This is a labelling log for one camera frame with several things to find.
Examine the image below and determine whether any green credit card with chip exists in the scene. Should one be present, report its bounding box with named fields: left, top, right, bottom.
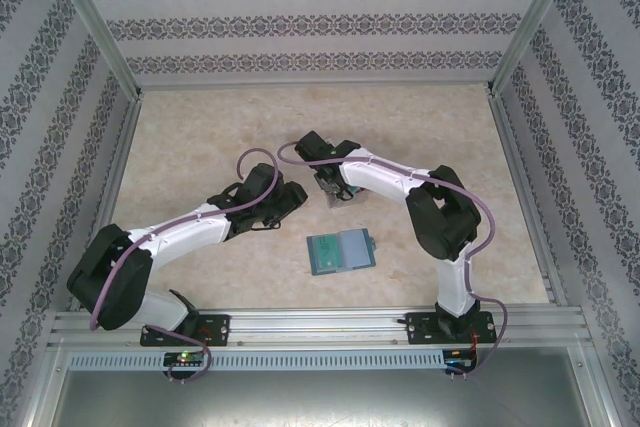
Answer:
left=310, top=235, right=343, bottom=272

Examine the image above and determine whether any blue card holder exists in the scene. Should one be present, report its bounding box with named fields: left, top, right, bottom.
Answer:
left=305, top=229, right=376, bottom=277

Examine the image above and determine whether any small circuit board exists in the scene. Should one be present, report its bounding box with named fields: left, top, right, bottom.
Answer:
left=443, top=348, right=480, bottom=367
left=163, top=351, right=207, bottom=367

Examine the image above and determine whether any grey metal sheet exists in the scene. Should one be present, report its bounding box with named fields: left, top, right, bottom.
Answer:
left=49, top=371, right=596, bottom=427

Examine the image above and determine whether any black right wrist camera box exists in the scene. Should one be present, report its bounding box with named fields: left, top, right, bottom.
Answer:
left=293, top=130, right=332, bottom=163

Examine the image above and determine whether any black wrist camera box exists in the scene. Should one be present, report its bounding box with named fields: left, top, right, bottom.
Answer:
left=238, top=162, right=285, bottom=206
left=293, top=130, right=332, bottom=163

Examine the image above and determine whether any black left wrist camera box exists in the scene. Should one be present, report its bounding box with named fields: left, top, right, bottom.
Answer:
left=238, top=162, right=285, bottom=206

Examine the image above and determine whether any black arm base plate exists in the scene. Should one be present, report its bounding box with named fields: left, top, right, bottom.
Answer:
left=403, top=311, right=497, bottom=347
left=140, top=314, right=232, bottom=348

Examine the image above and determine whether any aluminium mounting rail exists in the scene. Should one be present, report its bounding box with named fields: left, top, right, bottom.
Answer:
left=47, top=309, right=591, bottom=351

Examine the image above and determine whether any purple cable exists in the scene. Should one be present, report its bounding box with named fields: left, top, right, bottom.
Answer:
left=276, top=140, right=512, bottom=381
left=89, top=147, right=280, bottom=384

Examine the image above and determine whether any grey slotted cable duct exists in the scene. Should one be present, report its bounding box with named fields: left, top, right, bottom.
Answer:
left=66, top=349, right=447, bottom=372

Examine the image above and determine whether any aluminium frame side rail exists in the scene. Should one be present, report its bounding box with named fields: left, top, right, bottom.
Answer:
left=489, top=94, right=569, bottom=306
left=68, top=94, right=146, bottom=312

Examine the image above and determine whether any aluminium frame corner post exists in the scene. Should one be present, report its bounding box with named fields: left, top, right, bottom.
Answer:
left=487, top=0, right=585, bottom=97
left=47, top=0, right=145, bottom=98

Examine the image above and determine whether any aluminium frame leg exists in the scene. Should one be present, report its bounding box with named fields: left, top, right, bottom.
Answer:
left=572, top=349, right=626, bottom=427
left=14, top=344, right=69, bottom=427

